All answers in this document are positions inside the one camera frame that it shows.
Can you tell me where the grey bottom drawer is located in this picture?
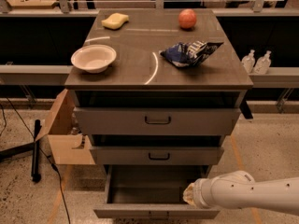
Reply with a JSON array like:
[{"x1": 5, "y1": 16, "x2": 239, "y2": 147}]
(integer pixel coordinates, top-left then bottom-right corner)
[{"x1": 94, "y1": 165, "x2": 219, "y2": 220}]

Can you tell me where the grey drawer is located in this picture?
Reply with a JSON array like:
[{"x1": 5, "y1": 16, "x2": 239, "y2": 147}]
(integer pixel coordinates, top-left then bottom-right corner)
[
  {"x1": 90, "y1": 147, "x2": 223, "y2": 165},
  {"x1": 94, "y1": 165, "x2": 219, "y2": 220},
  {"x1": 74, "y1": 107, "x2": 240, "y2": 136}
]

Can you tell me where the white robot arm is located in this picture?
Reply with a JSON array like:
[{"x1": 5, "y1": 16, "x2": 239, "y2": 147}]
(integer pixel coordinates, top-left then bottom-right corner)
[{"x1": 183, "y1": 171, "x2": 299, "y2": 216}]

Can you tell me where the grey middle drawer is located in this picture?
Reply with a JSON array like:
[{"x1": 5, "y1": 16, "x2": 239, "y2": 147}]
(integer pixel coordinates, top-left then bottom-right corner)
[{"x1": 90, "y1": 147, "x2": 223, "y2": 165}]

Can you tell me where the grey drawer cabinet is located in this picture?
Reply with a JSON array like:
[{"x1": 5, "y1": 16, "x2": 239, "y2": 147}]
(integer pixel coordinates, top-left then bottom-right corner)
[{"x1": 64, "y1": 8, "x2": 254, "y2": 173}]

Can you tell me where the grey top drawer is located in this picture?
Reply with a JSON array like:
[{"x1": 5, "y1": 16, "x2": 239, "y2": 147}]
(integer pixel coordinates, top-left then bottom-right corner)
[{"x1": 74, "y1": 107, "x2": 240, "y2": 136}]

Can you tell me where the cardboard box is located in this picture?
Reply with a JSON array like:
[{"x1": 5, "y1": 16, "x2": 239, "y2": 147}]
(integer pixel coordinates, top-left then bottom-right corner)
[{"x1": 36, "y1": 89, "x2": 95, "y2": 165}]

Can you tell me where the blue chip bag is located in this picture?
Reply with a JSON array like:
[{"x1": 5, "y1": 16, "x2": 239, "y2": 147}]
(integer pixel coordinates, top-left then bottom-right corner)
[{"x1": 160, "y1": 41, "x2": 222, "y2": 68}]

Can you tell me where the left clear bottle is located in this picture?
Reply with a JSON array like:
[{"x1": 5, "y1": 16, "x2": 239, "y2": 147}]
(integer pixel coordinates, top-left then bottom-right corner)
[{"x1": 241, "y1": 49, "x2": 255, "y2": 73}]

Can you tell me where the black stand leg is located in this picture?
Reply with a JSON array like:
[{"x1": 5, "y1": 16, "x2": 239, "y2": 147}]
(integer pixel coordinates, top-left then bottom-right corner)
[{"x1": 0, "y1": 119, "x2": 43, "y2": 183}]

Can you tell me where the white bowl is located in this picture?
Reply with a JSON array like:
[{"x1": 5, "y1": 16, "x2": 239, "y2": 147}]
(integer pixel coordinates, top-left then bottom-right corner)
[{"x1": 71, "y1": 45, "x2": 117, "y2": 74}]

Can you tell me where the orange ball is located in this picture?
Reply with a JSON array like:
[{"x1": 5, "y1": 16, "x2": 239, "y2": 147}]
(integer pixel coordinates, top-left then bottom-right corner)
[{"x1": 178, "y1": 9, "x2": 197, "y2": 29}]

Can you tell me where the yellow sponge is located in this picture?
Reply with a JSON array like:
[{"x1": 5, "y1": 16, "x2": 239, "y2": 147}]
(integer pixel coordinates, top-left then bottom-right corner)
[{"x1": 101, "y1": 13, "x2": 129, "y2": 30}]

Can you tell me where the black floor cable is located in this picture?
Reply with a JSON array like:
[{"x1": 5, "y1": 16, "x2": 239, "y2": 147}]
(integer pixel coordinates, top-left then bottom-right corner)
[{"x1": 0, "y1": 96, "x2": 72, "y2": 224}]

